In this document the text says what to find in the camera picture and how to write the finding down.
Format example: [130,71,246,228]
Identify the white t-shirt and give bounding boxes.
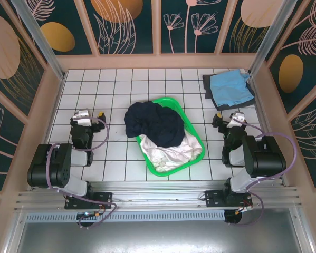
[139,133,203,172]

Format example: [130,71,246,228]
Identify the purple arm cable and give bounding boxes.
[226,118,298,227]
[45,116,118,229]

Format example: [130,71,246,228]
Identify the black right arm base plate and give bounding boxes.
[204,190,253,209]

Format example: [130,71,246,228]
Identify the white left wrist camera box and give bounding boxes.
[72,109,93,127]

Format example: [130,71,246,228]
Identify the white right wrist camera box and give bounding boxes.
[227,112,247,129]

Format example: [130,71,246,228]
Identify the light blue folded t-shirt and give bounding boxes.
[209,69,254,108]

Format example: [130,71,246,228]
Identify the slotted grey cable duct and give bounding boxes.
[25,210,226,222]

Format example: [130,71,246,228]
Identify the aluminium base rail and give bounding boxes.
[14,180,302,211]

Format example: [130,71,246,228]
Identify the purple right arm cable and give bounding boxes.
[226,118,298,227]

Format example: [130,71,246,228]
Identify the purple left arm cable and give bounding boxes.
[45,116,118,229]

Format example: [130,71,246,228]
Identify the grey metal sheet panel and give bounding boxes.
[4,208,316,253]

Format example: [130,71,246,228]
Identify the grey folded t-shirt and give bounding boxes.
[202,73,255,111]

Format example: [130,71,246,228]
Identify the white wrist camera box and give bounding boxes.
[72,109,93,127]
[227,112,247,129]

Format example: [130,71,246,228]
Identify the green plastic basket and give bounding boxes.
[132,97,206,178]

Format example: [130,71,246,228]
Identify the navy blue t-shirt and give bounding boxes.
[123,100,187,149]

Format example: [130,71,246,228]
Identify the aluminium frame post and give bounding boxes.
[11,0,66,81]
[248,0,293,77]

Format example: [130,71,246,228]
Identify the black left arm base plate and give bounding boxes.
[64,192,113,210]

